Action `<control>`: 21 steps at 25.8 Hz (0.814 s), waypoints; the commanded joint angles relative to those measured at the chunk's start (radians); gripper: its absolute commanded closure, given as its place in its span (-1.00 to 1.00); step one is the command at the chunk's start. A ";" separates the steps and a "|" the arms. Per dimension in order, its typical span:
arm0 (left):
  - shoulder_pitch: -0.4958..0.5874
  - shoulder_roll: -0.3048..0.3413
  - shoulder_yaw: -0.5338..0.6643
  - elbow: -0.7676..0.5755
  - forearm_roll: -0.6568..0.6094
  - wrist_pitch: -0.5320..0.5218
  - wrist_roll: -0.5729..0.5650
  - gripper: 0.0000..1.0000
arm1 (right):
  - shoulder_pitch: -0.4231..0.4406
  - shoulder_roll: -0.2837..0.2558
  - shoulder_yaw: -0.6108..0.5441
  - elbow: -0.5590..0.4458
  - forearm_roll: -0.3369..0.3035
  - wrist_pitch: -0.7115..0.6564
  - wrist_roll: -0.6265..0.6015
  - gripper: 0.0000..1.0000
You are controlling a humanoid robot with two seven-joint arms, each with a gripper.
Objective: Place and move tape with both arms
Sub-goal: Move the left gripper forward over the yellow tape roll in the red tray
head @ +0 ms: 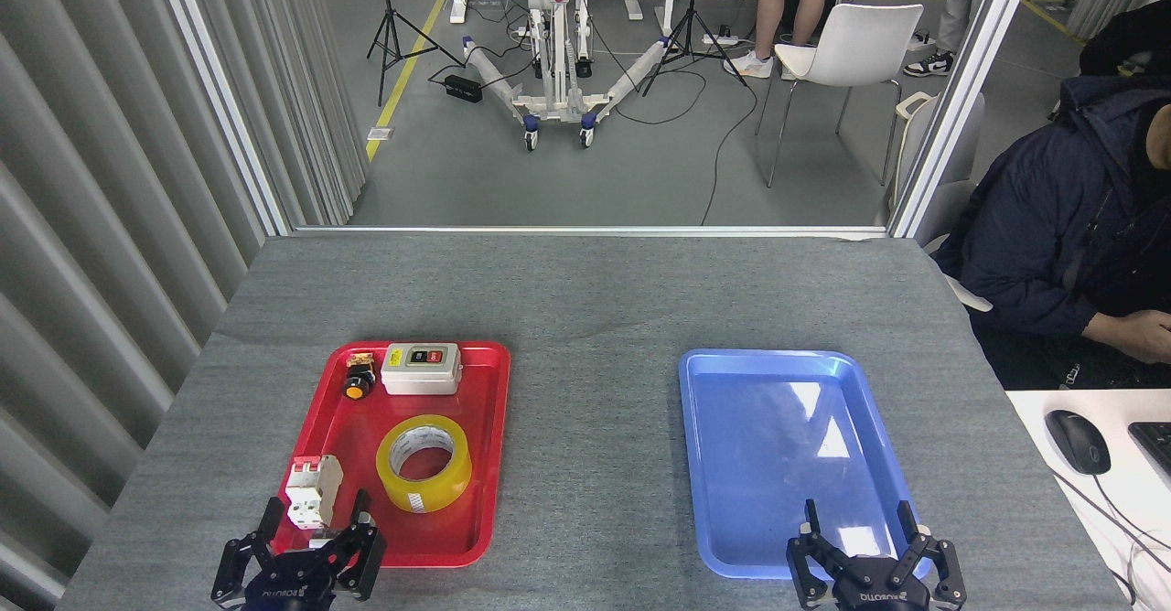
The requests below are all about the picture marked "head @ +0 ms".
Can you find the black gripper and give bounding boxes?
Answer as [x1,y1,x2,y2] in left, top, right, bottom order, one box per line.
[787,499,968,611]
[211,489,386,611]

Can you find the yellow tape roll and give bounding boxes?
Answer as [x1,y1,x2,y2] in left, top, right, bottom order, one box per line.
[376,414,473,514]

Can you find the person's hand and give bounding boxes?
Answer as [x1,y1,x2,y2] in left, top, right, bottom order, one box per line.
[1093,311,1171,365]

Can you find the white circuit breaker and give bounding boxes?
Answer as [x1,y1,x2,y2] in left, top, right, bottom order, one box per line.
[285,455,344,531]

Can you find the red plastic tray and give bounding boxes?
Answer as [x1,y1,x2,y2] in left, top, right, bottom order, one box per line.
[261,341,511,568]

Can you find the blue plastic tray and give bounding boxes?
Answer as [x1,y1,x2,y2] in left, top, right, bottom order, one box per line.
[678,348,932,582]

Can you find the yellow push button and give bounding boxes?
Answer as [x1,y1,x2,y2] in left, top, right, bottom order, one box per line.
[343,352,377,402]

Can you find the black computer mouse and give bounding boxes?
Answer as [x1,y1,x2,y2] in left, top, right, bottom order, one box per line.
[1045,410,1112,476]

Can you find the white desk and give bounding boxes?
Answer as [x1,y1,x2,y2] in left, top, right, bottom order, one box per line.
[1006,389,1171,611]

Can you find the black keyboard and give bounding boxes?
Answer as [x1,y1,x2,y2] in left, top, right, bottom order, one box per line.
[1128,422,1171,488]

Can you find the grey white armchair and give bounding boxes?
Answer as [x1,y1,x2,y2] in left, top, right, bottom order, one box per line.
[892,90,994,313]

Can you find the white plastic chair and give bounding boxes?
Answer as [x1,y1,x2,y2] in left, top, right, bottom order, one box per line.
[756,3,925,188]

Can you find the white stand on wheels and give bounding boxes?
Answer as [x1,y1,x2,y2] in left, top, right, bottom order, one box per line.
[462,0,678,150]

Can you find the white push-button switch box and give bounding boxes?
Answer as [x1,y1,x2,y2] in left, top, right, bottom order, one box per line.
[381,343,463,396]

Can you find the black floor cable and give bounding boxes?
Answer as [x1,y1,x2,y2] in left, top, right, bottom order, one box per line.
[700,80,760,226]

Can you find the silver frame rail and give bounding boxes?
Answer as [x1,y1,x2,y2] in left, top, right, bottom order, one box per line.
[293,225,888,239]

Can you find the silver frame post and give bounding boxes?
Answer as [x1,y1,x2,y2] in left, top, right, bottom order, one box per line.
[887,0,1044,239]

